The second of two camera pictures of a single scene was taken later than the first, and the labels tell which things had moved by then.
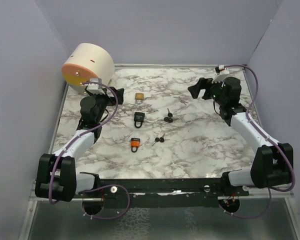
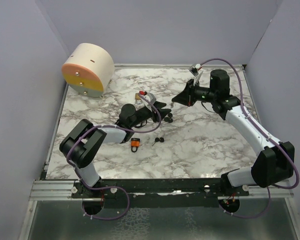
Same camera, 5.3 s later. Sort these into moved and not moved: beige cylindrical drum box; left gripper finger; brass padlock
Moved: left gripper finger
Not moved: brass padlock; beige cylindrical drum box
